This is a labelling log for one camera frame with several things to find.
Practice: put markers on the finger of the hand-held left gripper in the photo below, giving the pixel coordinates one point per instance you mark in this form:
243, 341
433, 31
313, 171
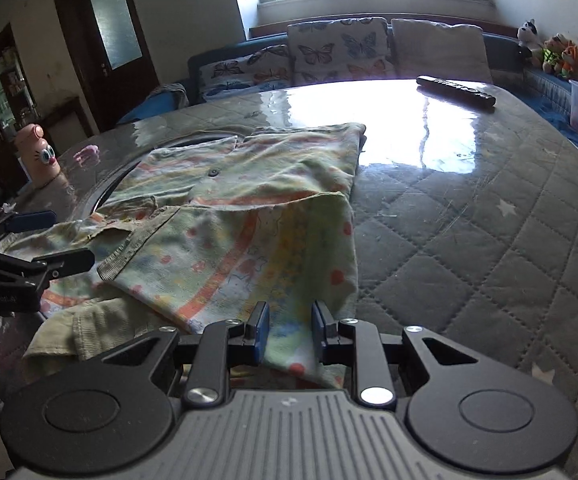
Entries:
31, 222
69, 262

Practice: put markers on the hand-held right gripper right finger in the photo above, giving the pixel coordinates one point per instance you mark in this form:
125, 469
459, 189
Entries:
321, 335

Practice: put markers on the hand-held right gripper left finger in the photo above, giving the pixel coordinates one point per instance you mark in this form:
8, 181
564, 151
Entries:
259, 335

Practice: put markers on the green patterned shirt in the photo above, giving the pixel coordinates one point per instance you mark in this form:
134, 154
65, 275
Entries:
249, 185

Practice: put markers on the pink cartoon face bottle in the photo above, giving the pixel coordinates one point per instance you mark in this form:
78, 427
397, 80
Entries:
36, 156

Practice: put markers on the small pink toy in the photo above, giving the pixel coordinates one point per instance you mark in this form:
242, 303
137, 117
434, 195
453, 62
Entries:
88, 154

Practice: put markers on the grey quilted star table cover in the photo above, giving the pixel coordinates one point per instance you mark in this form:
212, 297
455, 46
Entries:
469, 260

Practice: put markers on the blue grey cloth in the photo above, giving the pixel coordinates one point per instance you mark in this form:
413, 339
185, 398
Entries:
169, 95

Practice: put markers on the dark wooden glass door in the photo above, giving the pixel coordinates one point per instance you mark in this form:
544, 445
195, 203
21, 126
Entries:
114, 20

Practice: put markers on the long butterfly print cushion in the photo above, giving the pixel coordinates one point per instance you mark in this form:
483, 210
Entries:
249, 72

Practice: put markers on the black remote control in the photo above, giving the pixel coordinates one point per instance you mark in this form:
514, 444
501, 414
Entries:
454, 91

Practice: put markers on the square butterfly print cushion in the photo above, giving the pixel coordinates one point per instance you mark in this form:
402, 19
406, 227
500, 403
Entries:
339, 50

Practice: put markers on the plain beige cushion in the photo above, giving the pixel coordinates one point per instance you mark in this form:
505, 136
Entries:
439, 50

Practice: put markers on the dark blue sofa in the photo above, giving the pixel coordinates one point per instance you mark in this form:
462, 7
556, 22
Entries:
506, 60

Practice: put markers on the black and white plush dog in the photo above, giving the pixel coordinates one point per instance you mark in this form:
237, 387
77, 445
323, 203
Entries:
529, 40

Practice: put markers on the brown plush bear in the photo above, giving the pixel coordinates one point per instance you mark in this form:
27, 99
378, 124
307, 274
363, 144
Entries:
553, 55

